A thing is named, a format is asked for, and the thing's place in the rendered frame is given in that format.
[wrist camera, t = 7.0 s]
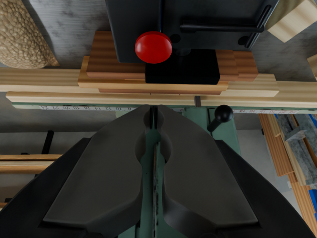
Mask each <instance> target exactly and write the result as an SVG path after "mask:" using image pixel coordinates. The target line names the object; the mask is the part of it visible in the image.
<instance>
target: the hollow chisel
mask: <svg viewBox="0 0 317 238"><path fill-rule="evenodd" d="M194 103H195V107H201V101H200V96H195V97H194Z"/></svg>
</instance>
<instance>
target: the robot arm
mask: <svg viewBox="0 0 317 238"><path fill-rule="evenodd" d="M153 117H154V127H155V129H157V131H158V132H159V133H160V134H161V141H160V153H161V154H162V155H163V156H164V158H165V159H166V161H167V163H166V164H165V166H164V168H163V182H162V207H163V217H164V220H165V222H166V223H167V224H168V225H169V226H171V227H172V228H174V229H176V230H177V231H179V232H181V233H182V234H184V235H185V236H187V237H188V238H316V236H315V235H314V233H313V232H312V231H311V229H310V228H309V226H308V225H307V224H306V222H305V221H304V220H303V218H302V217H301V216H300V215H299V213H298V212H297V211H296V210H295V208H294V207H293V206H292V205H291V204H290V203H289V202H288V200H287V199H286V198H285V197H284V196H283V195H282V194H281V193H280V192H279V191H278V190H277V189H276V188H275V187H274V186H273V185H272V184H271V183H270V182H269V181H268V180H267V179H265V178H264V177H263V176H262V175H261V174H260V173H259V172H258V171H256V170H255V169H254V168H253V167H252V166H251V165H250V164H249V163H247V162H246V161H245V160H244V159H243V158H242V157H241V156H240V155H239V154H238V153H237V152H236V151H234V150H233V149H232V148H231V147H230V146H229V145H228V144H227V143H225V142H224V141H223V140H215V139H214V138H213V137H212V136H211V135H210V134H209V133H208V132H207V131H205V130H204V129H203V128H202V127H200V126H199V125H198V124H196V123H195V122H193V121H191V120H190V119H188V118H186V117H185V116H183V115H181V114H179V113H178V112H176V111H174V110H172V109H171V108H169V107H167V106H165V105H163V104H160V105H157V106H151V105H148V104H144V105H142V106H140V107H138V108H136V109H134V110H132V111H130V112H128V113H126V114H124V115H123V116H121V117H119V118H117V119H115V120H113V121H111V122H110V123H108V124H107V125H105V126H104V127H103V128H101V129H100V130H99V131H98V132H96V133H95V134H94V135H93V136H92V137H90V138H85V137H83V138H82V139H81V140H80V141H78V142H77V143H76V144H75V145H74V146H72V147H71V148H70V149H69V150H67V151H66V152H65V153H64V154H63V155H61V156H60V157H59V158H58V159H56V160H55V161H54V162H53V163H52V164H51V165H50V166H48V167H47V168H46V169H45V170H43V171H42V172H41V173H40V174H39V175H37V176H36V177H35V178H34V179H32V180H31V181H30V182H29V183H28V184H27V185H25V186H24V187H23V188H22V189H21V190H20V191H19V192H18V193H17V194H16V195H15V196H14V197H13V198H12V199H11V200H10V201H9V202H8V203H7V204H6V205H5V206H4V207H3V208H2V210H1V211H0V238H115V237H116V236H118V235H119V234H121V233H123V232H124V231H126V230H127V229H129V228H131V227H132V226H134V225H135V224H136V223H137V222H138V221H139V220H140V217H141V211H142V199H143V184H142V166H141V164H140V163H139V160H140V159H141V158H142V156H143V155H144V154H145V153H146V134H147V133H148V132H149V130H150V129H152V125H153Z"/></svg>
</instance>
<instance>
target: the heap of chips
mask: <svg viewBox="0 0 317 238"><path fill-rule="evenodd" d="M0 62H1V63H3V64H5V65H7V66H9V67H12V68H21V69H38V68H43V67H45V66H60V65H59V63H58V61H57V60H56V58H55V56H54V55H53V53H52V51H51V49H50V48H49V46H48V44H47V43H46V41H45V40H44V38H43V36H42V34H41V33H40V31H39V29H38V28H37V26H36V24H35V23H34V21H33V19H32V18H31V16H30V14H29V13H28V11H27V9H26V8H25V6H24V4H23V3H22V1H21V0H0Z"/></svg>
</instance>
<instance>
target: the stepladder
mask: <svg viewBox="0 0 317 238"><path fill-rule="evenodd" d="M274 116H275V118H276V120H277V122H278V124H279V126H280V128H281V130H282V132H283V134H284V136H285V137H284V141H287V142H288V144H289V146H290V148H291V150H292V152H293V154H294V156H295V158H296V160H297V162H298V164H299V166H300V168H301V170H302V172H303V174H304V175H305V177H306V179H307V180H305V182H306V185H307V186H310V187H311V190H309V194H310V197H311V200H312V203H313V206H314V208H315V211H316V213H314V215H315V218H316V221H317V169H316V167H315V165H314V163H313V161H312V159H311V156H310V154H309V153H308V151H307V149H306V147H305V145H304V142H303V140H302V139H303V138H305V137H306V138H307V140H308V142H309V144H310V146H311V148H312V150H313V152H314V153H315V155H316V157H317V118H316V116H315V114H298V113H296V114H294V116H295V118H296V120H297V122H298V124H299V126H298V127H296V126H295V124H294V122H293V120H292V118H291V116H290V114H274Z"/></svg>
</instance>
